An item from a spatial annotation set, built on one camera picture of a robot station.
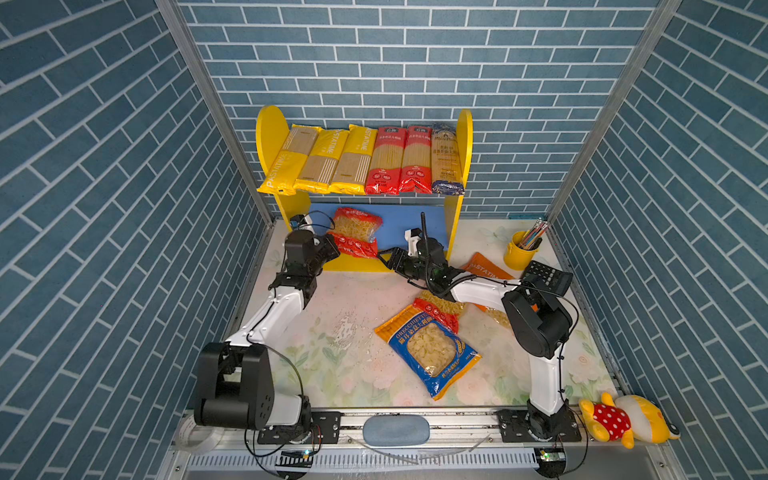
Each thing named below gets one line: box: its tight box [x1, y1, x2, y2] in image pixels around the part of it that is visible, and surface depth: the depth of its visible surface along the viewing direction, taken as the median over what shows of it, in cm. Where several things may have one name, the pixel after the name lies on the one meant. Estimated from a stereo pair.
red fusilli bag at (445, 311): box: [412, 290, 465, 334], surface depth 92 cm
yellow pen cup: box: [504, 230, 538, 271], surface depth 104 cm
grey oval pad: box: [363, 414, 431, 446], surface depth 72 cm
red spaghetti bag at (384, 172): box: [366, 127, 407, 196], surface depth 77 cm
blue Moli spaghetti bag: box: [431, 123, 465, 196], surface depth 76 cm
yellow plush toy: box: [579, 392, 681, 449], surface depth 71 cm
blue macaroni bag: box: [374, 304, 483, 401], surface depth 86 cm
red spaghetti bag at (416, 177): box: [399, 125, 433, 195], surface depth 76 cm
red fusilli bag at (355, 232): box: [328, 207, 383, 258], surface depth 92 cm
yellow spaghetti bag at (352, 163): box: [329, 124, 378, 195], surface depth 77 cm
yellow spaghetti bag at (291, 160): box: [257, 125, 323, 196], surface depth 76 cm
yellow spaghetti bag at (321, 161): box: [293, 128, 350, 194], surface depth 78 cm
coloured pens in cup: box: [518, 218, 549, 250], surface depth 101 cm
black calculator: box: [522, 260, 574, 297], surface depth 104 cm
